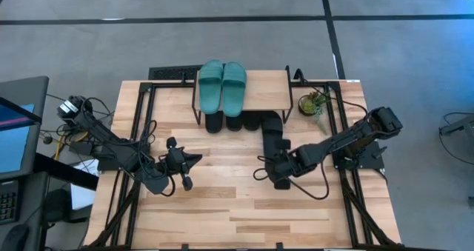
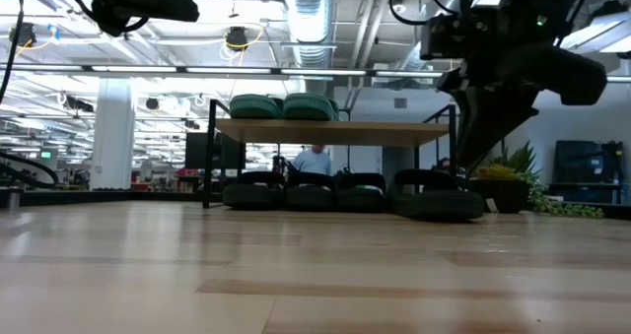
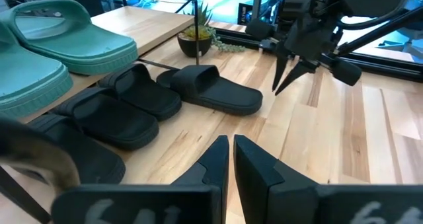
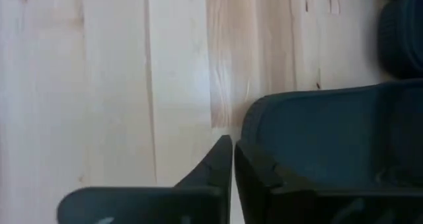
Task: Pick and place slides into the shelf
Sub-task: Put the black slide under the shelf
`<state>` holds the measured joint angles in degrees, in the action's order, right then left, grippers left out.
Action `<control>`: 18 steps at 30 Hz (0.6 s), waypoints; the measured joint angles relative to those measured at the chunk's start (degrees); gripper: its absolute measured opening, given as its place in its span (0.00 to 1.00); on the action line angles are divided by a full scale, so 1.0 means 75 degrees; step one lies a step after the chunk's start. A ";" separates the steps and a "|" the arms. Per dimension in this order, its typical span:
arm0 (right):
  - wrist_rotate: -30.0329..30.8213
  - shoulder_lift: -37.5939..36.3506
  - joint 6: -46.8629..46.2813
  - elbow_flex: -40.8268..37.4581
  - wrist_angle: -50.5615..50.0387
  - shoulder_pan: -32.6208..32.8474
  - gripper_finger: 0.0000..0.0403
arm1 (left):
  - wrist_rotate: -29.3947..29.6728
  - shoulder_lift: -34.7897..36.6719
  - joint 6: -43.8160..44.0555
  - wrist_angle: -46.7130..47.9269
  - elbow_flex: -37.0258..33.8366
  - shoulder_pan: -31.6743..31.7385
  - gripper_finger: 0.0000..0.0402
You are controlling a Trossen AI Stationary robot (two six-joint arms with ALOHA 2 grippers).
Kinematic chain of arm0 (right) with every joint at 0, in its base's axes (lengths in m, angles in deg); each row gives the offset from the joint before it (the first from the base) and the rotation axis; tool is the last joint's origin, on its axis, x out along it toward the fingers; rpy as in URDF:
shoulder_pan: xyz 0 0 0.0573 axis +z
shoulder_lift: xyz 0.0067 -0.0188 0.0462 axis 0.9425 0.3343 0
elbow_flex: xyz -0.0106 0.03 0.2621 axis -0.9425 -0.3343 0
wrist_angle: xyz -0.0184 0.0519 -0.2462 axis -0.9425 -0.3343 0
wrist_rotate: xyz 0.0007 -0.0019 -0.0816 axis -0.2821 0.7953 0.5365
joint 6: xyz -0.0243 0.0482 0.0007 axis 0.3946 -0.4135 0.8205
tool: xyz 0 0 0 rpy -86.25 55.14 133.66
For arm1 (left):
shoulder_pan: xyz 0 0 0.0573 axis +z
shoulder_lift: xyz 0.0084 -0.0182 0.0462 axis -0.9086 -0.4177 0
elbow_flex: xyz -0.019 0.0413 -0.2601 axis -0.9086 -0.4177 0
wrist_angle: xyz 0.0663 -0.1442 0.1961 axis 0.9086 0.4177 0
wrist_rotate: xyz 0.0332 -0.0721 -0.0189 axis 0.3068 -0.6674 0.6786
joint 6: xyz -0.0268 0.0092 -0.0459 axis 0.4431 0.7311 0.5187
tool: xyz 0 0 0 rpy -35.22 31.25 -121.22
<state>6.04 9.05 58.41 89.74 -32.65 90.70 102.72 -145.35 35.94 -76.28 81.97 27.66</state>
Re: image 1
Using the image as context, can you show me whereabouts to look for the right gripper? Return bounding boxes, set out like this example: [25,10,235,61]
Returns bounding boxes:
[263,138,308,192]

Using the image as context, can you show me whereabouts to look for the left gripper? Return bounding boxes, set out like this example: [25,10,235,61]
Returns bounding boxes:
[162,136,204,192]

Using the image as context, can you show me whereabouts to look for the teal rubber slide sandal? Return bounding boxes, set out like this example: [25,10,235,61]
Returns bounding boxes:
[198,59,224,115]
[221,61,247,118]

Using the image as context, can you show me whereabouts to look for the wooden shelf black metal legs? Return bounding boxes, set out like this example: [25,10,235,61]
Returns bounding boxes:
[191,65,296,125]

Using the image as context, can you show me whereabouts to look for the potted succulent plant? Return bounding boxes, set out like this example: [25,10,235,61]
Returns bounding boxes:
[298,87,333,135]

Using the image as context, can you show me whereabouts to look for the black power adapter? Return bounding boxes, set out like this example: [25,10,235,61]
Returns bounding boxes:
[68,141,93,156]

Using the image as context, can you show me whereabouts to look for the white paper sheet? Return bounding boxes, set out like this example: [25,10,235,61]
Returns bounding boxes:
[69,158,100,211]

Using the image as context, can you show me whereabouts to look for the dark operator desk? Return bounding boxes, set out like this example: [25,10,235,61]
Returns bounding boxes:
[0,153,100,251]

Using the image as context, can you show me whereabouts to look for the monitor with blue screen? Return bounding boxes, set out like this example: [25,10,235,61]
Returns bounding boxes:
[0,76,50,181]

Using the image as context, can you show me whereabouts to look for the black computer keyboard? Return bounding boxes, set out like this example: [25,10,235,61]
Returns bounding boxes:
[0,179,20,225]

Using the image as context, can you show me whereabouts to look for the black computer mouse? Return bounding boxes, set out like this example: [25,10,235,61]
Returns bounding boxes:
[1,224,30,251]

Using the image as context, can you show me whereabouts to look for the black aluminium table frame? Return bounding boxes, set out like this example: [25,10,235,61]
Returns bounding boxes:
[83,66,403,251]

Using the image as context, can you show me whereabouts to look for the long black supply cable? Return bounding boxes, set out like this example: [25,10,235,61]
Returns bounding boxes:
[294,68,371,115]

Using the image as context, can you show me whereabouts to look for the yellow cable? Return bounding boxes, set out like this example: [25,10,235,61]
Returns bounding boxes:
[53,128,90,161]

